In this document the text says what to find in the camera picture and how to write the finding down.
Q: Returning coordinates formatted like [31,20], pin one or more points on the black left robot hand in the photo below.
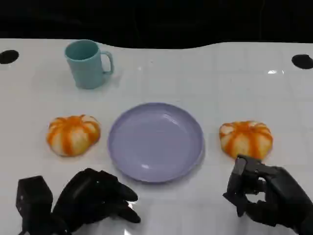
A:
[83,193]

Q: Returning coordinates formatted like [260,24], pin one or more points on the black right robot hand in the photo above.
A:
[283,193]

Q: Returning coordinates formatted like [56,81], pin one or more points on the orange white toy bread roll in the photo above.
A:
[245,140]
[73,135]

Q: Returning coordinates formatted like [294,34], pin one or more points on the lilac plate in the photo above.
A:
[156,144]

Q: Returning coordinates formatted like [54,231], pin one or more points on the pale green mug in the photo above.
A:
[85,68]

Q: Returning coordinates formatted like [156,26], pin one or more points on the black table grommet hole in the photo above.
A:
[8,56]
[302,61]

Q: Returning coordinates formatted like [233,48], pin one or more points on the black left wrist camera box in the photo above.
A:
[33,198]

